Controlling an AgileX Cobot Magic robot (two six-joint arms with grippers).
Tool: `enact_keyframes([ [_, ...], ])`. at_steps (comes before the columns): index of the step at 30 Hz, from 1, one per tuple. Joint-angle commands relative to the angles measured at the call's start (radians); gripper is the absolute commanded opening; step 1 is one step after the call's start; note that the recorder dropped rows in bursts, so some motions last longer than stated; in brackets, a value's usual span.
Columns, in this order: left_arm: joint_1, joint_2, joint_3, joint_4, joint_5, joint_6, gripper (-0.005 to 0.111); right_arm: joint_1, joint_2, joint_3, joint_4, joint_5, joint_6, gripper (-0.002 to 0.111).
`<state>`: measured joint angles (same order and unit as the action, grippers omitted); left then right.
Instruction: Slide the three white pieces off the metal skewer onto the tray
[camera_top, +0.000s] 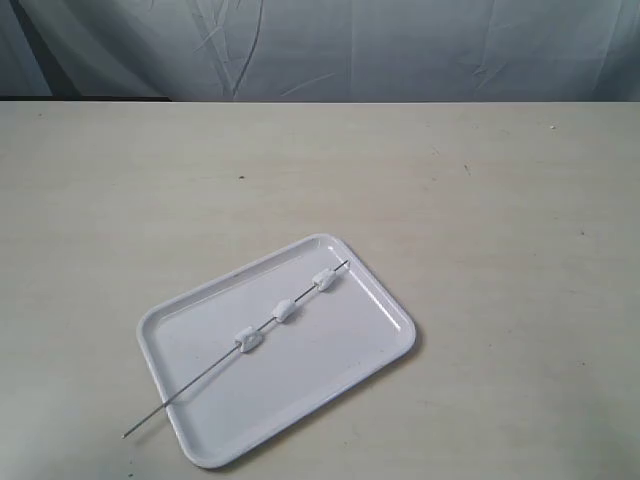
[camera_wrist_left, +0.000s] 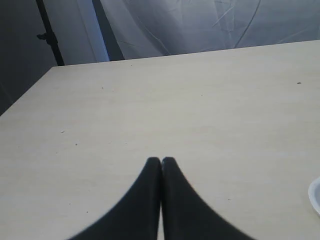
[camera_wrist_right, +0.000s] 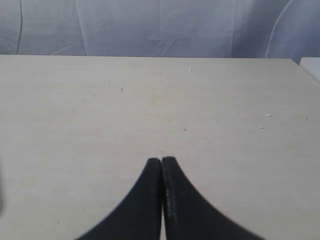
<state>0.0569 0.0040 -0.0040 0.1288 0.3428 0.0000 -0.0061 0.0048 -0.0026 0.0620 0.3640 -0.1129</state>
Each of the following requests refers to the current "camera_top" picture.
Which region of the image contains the thin metal skewer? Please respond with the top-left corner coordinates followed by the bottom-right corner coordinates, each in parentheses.
top-left (121, 259), bottom-right (350, 440)

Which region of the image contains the white rectangular plastic tray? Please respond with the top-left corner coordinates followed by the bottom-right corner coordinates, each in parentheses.
top-left (137, 233), bottom-right (416, 468)

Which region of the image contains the white backdrop cloth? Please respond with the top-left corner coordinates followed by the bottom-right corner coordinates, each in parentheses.
top-left (1, 1), bottom-right (639, 102)

